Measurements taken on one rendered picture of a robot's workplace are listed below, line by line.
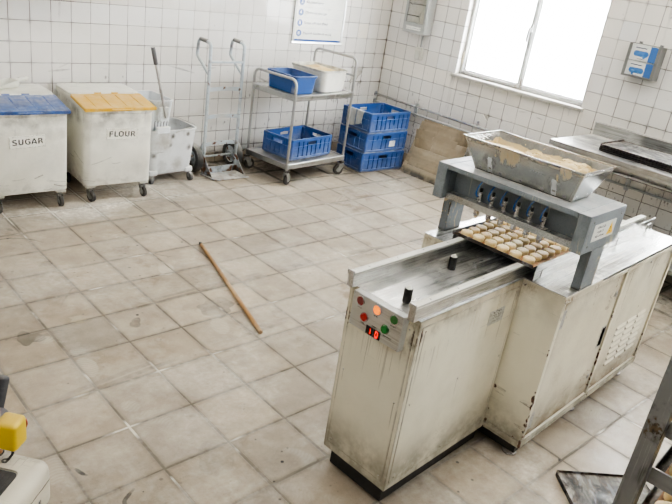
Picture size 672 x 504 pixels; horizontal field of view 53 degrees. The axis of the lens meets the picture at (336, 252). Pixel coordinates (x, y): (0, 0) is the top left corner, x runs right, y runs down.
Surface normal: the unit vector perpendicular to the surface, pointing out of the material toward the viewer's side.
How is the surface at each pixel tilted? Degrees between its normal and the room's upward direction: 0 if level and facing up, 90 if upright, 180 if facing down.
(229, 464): 0
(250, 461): 0
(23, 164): 92
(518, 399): 90
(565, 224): 90
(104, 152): 92
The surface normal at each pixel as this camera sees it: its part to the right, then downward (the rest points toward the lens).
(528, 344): -0.70, 0.19
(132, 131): 0.63, 0.42
